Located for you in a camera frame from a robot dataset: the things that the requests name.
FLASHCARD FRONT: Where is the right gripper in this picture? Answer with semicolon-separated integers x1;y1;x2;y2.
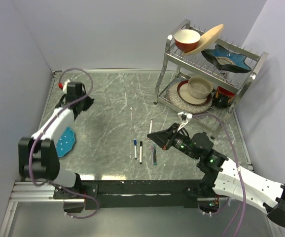
148;122;199;160

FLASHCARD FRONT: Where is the green gel pen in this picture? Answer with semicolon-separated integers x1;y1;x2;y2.
153;144;157;165

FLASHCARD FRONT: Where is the purple highlighter pen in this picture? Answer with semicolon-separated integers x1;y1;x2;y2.
151;145;154;162

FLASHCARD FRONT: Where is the white red-tip marker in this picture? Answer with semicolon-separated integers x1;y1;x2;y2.
149;119;153;133

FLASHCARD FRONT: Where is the white blue-tip marker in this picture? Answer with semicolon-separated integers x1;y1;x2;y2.
134;145;138;159

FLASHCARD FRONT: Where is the white black-tip marker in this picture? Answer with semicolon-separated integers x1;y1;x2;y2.
139;147;143;164

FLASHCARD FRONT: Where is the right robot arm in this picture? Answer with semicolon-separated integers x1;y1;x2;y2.
147;123;285;228

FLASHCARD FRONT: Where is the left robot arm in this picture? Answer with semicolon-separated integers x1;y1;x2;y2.
18;82;94;198

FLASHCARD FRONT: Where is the silver glitter plate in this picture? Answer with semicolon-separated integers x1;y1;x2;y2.
165;79;212;114

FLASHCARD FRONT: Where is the blue polka dot plate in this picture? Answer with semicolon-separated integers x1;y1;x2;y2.
55;127;76;158

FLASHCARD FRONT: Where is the red brown plate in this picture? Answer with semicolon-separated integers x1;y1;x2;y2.
177;80;212;106

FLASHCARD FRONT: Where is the beige ceramic bowl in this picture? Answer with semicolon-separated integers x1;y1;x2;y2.
187;76;214;99

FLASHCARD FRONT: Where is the black red patterned cup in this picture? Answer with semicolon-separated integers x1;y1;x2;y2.
212;86;236;109

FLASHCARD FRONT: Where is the steel dish rack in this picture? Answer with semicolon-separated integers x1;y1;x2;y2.
153;19;269;139

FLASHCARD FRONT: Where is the blue star-shaped dish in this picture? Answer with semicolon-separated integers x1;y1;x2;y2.
201;44;251;74

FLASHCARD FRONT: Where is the red white bowl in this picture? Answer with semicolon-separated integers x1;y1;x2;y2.
174;29;201;52

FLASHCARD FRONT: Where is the beige wooden plate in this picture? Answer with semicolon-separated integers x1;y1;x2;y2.
183;24;224;55

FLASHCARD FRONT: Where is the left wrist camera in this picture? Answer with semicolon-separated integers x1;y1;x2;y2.
58;79;70;94

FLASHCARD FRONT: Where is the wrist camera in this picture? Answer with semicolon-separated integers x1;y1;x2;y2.
58;79;70;94
178;112;193;131

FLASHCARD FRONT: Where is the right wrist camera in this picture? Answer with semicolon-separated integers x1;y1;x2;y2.
178;112;193;131

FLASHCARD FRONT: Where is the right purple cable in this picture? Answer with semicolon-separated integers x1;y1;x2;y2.
191;113;248;237

